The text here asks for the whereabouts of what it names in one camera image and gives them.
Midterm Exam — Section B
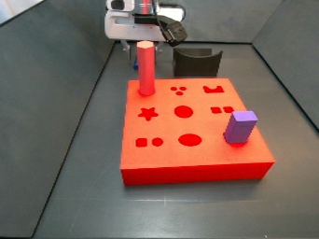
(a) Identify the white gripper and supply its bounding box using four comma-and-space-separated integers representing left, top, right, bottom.
103, 7, 187, 64

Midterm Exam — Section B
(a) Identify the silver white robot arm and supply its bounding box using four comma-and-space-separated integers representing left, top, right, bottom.
104, 0, 189, 55

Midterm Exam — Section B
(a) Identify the red fixture board with holes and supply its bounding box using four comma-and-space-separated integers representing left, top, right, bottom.
120, 78, 275, 185

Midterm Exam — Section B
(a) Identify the red hexagonal peg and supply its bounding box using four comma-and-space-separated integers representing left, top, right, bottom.
138, 41, 155, 96

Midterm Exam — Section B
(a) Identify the black curved holder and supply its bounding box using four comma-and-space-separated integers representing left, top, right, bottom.
174, 48, 223, 77

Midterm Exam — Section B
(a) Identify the purple rectangular peg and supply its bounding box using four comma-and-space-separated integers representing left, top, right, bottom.
225, 111, 258, 144

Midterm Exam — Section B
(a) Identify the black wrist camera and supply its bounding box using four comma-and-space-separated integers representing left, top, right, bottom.
135, 15, 189, 47

